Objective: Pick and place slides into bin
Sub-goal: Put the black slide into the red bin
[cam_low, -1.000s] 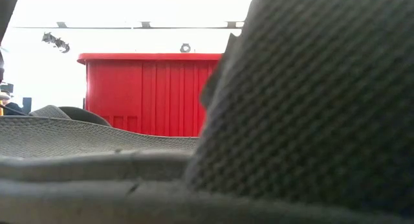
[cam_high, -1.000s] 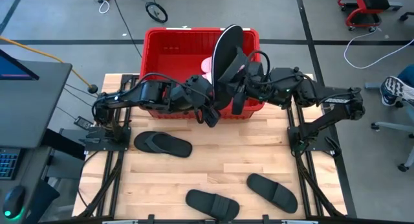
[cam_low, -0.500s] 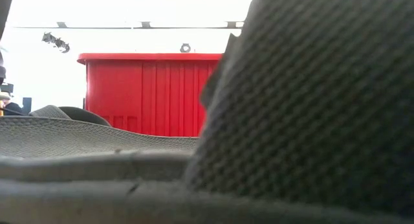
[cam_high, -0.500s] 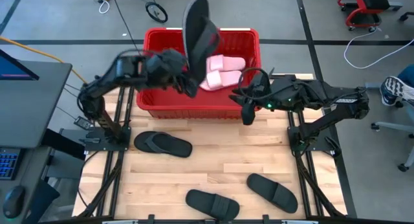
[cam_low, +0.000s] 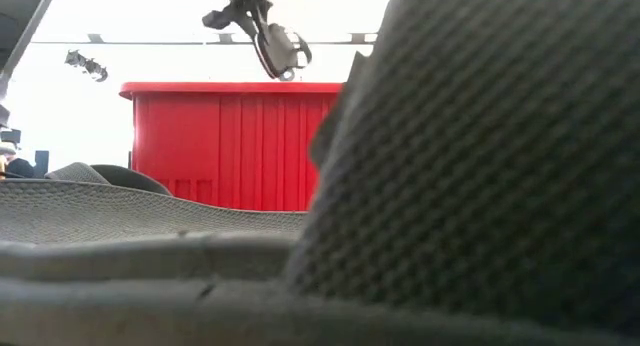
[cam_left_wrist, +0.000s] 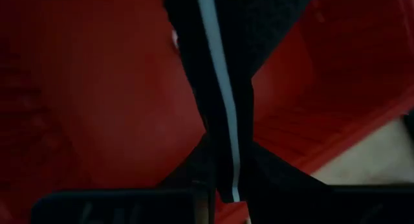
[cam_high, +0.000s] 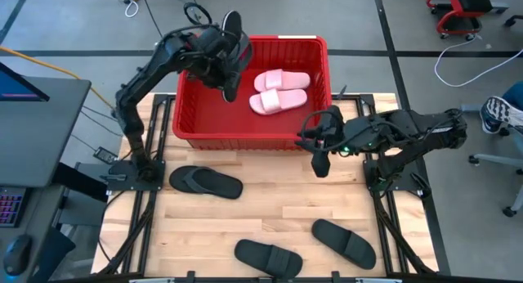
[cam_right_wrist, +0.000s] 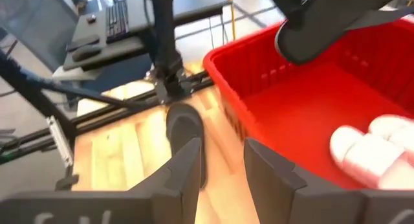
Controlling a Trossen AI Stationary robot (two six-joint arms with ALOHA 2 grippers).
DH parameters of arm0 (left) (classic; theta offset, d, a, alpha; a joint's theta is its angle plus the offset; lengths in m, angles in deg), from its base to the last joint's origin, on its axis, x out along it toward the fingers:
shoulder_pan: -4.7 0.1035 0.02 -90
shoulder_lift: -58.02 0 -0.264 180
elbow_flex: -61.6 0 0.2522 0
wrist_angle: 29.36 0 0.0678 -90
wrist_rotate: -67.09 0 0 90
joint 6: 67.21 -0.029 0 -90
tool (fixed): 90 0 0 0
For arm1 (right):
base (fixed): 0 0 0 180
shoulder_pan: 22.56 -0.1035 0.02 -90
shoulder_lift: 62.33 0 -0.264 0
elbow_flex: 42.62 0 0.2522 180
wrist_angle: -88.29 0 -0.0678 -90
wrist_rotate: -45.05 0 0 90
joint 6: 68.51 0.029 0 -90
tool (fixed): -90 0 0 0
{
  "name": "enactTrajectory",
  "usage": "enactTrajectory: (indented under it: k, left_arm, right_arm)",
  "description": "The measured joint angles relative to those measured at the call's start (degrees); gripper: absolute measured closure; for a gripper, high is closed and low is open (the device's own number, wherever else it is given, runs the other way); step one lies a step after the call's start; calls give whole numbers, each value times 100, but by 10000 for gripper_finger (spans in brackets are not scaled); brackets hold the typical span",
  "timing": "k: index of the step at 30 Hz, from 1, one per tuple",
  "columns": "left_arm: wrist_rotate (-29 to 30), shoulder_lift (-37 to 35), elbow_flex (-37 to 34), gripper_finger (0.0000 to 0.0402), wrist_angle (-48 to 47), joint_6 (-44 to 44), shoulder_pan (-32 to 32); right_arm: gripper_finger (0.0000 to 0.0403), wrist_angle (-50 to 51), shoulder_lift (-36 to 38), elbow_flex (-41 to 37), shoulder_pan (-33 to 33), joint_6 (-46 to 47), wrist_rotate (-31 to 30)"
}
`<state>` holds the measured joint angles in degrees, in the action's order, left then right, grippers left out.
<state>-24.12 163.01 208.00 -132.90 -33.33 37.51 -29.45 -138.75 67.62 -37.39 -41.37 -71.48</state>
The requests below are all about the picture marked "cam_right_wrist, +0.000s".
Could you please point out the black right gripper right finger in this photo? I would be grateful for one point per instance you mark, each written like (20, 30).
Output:
(278, 191)

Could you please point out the black diagonal frame strut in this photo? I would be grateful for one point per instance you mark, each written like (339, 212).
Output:
(48, 86)

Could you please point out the grey partition screen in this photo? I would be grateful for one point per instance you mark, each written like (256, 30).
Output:
(35, 26)

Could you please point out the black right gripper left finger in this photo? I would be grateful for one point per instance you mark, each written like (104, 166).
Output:
(181, 185)

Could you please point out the black table frame rail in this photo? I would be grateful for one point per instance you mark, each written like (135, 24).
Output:
(123, 110)

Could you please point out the black computer keyboard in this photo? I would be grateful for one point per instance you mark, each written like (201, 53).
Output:
(117, 20)

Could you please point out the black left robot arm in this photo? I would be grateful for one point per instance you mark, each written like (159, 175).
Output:
(166, 55)

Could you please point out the red plastic bin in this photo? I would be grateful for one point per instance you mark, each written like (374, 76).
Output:
(291, 114)

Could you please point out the black wrist rest pad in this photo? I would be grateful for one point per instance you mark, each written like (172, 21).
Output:
(82, 42)

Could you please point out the silver metal bracket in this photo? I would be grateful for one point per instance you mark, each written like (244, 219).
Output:
(61, 141)

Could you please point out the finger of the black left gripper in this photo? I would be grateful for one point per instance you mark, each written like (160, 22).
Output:
(381, 19)
(286, 0)

